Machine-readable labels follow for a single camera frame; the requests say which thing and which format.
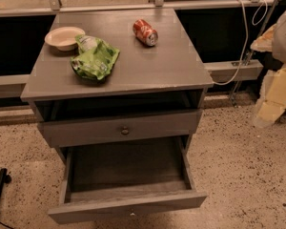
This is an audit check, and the metal railing frame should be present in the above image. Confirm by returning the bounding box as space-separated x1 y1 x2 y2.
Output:
0 0 277 100

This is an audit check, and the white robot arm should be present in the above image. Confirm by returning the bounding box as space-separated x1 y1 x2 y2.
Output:
251 11 286 128

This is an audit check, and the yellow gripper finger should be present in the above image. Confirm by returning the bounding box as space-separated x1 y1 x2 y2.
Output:
253 64 286 128
251 24 276 52

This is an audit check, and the closed grey upper drawer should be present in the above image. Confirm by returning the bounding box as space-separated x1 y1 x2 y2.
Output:
38 110 202 148

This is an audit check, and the open grey lower drawer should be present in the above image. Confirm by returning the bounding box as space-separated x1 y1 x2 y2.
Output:
49 137 207 224

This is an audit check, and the grey metal tripod pole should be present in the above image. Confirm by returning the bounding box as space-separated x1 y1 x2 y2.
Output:
227 0 279 106

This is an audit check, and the round brass drawer knob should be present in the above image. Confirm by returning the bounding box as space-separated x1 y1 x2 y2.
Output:
121 126 130 135

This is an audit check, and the white round bowl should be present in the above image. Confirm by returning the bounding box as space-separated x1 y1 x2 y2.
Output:
45 27 85 52

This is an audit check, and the grey wooden drawer cabinet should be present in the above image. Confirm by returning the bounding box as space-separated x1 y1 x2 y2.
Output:
20 8 215 164

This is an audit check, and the white hanging cable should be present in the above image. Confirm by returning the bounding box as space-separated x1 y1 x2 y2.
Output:
210 0 269 87

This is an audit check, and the red soda can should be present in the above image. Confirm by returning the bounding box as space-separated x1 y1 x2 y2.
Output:
133 19 158 47

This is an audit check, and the green rice chip bag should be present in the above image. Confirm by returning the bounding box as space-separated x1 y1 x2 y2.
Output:
71 34 120 81

